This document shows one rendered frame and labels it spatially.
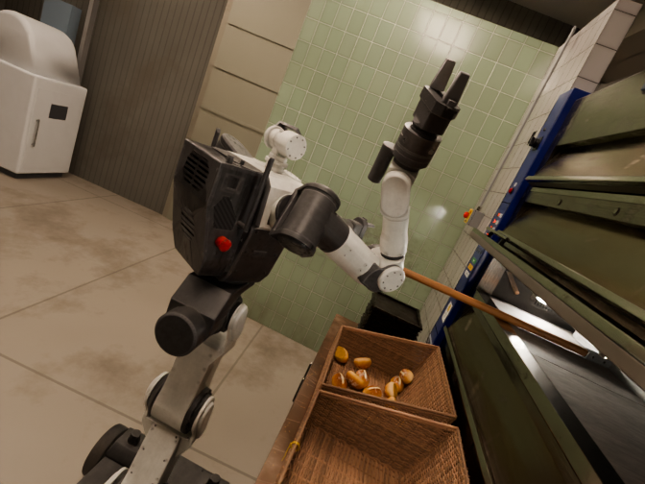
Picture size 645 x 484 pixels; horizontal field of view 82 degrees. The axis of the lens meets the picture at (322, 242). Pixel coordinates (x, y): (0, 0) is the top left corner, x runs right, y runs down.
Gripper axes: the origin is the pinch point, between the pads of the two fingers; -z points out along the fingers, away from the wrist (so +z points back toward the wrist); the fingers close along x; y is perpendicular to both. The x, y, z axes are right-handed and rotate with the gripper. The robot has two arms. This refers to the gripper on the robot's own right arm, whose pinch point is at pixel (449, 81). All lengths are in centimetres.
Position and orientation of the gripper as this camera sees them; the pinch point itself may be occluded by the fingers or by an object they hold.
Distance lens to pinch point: 84.8
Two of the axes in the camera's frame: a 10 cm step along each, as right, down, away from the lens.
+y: 9.5, 2.0, 2.5
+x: -0.6, -6.5, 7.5
